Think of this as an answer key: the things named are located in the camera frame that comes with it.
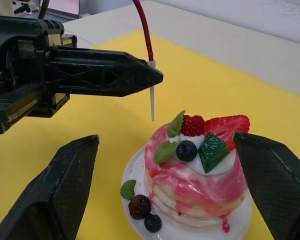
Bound red candle with white spike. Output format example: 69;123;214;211
132;0;157;122

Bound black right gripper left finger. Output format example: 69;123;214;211
0;134;101;240

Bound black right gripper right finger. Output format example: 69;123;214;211
233;131;300;240

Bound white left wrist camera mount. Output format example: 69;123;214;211
0;0;16;17

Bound yellow table mat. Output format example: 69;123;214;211
0;29;300;240

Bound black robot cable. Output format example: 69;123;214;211
36;0;51;20

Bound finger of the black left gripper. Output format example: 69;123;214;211
43;46;164;98

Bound white round plate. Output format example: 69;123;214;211
121;144;253;240

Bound pink cake with fruit topping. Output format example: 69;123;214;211
144;110;251;233

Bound grey box with pink panel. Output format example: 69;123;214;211
43;0;81;20

